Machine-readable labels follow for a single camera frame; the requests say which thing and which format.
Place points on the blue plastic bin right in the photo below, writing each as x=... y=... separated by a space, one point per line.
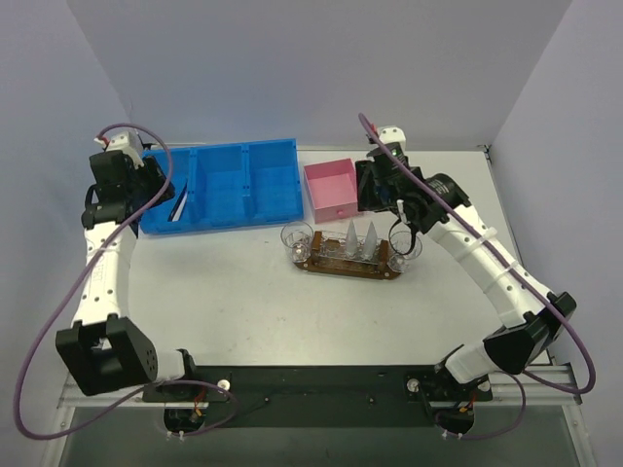
x=274 y=191

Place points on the white toothpaste red cap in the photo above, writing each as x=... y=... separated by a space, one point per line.
x=351 y=241

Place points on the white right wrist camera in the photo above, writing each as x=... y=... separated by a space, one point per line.
x=391 y=134

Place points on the blue plastic bin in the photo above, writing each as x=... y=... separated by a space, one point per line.
x=274 y=191
x=217 y=187
x=154 y=221

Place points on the white toothpaste blue cap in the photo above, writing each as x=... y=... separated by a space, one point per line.
x=370 y=244

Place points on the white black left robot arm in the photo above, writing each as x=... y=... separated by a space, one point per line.
x=103 y=349

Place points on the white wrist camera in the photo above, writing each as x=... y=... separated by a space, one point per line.
x=391 y=134
x=127 y=141

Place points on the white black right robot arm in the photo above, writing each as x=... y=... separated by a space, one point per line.
x=439 y=208

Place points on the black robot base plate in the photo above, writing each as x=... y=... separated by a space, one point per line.
x=323 y=412

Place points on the pink wooden drawer box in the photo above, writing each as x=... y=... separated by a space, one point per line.
x=332 y=190

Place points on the blue plastic bin middle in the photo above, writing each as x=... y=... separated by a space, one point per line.
x=217 y=187

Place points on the blue plastic bin left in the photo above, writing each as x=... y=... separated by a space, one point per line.
x=154 y=221

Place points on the aluminium frame rail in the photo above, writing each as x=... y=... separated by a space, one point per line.
x=366 y=384

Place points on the brown wooden tray holder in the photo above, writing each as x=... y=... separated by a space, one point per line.
x=328 y=257

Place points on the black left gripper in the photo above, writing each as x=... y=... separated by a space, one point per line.
x=153 y=182

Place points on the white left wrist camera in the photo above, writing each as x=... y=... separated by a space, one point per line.
x=127 y=141

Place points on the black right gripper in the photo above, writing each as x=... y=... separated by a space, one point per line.
x=369 y=185

